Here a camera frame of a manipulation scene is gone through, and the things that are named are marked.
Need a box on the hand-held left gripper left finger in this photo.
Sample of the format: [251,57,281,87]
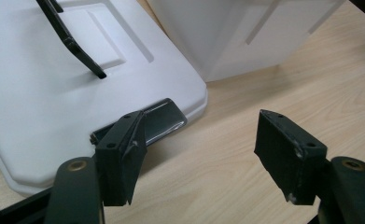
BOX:
[94,109,148,207]

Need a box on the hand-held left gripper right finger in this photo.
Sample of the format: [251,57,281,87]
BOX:
[253,108,329,206]

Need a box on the white plastic box lid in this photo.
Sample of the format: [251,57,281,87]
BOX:
[0,0,209,198]

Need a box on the white plastic storage box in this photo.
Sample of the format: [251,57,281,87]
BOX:
[146,0,348,83]

